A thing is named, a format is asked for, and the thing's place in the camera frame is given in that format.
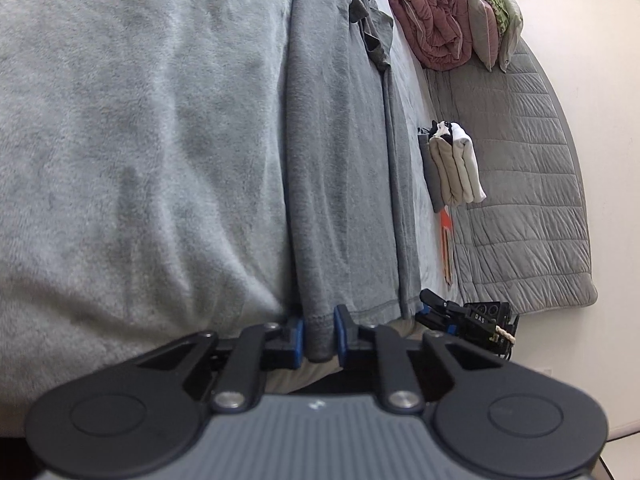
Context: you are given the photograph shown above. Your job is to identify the pink folded quilt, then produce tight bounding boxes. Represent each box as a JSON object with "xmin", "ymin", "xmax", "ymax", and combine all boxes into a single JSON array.
[{"xmin": 377, "ymin": 0, "xmax": 473, "ymax": 71}]

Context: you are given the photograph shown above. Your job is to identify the grey quilted headboard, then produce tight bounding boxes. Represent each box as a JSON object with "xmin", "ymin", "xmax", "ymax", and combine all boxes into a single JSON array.
[{"xmin": 422, "ymin": 37, "xmax": 598, "ymax": 308}]

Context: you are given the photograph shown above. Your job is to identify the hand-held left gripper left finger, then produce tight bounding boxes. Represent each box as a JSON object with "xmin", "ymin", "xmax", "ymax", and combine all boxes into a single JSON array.
[{"xmin": 135, "ymin": 317, "xmax": 306, "ymax": 413}]

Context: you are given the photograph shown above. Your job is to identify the beige blanket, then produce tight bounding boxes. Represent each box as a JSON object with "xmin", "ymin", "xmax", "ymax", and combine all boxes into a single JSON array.
[{"xmin": 492, "ymin": 0, "xmax": 523, "ymax": 73}]

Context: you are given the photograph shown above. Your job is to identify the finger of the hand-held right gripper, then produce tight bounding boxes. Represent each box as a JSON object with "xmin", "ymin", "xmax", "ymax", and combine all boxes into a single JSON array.
[{"xmin": 416, "ymin": 287, "xmax": 463, "ymax": 335}]

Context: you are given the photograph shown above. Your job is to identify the grey bed sheet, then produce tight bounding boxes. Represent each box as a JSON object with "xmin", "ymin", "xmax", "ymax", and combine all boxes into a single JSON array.
[{"xmin": 0, "ymin": 0, "xmax": 466, "ymax": 441}]

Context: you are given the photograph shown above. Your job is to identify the grey t-shirt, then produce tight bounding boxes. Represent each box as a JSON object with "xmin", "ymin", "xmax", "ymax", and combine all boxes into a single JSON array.
[{"xmin": 285, "ymin": 0, "xmax": 423, "ymax": 363}]

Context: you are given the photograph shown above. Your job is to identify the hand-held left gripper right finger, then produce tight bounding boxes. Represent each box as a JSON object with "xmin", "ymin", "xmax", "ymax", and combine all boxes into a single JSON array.
[{"xmin": 334, "ymin": 304, "xmax": 506, "ymax": 413}]

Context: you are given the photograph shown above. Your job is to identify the orange tool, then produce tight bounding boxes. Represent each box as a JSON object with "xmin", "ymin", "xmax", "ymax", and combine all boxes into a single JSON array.
[{"xmin": 439, "ymin": 208, "xmax": 455, "ymax": 288}]

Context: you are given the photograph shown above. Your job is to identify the grey pink pillow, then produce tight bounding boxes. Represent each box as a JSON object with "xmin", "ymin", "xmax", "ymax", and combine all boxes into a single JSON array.
[{"xmin": 467, "ymin": 0, "xmax": 501, "ymax": 72}]

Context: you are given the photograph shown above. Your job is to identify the stack of folded clothes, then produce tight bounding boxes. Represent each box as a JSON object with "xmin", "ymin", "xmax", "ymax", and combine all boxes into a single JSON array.
[{"xmin": 417, "ymin": 120, "xmax": 487, "ymax": 212}]

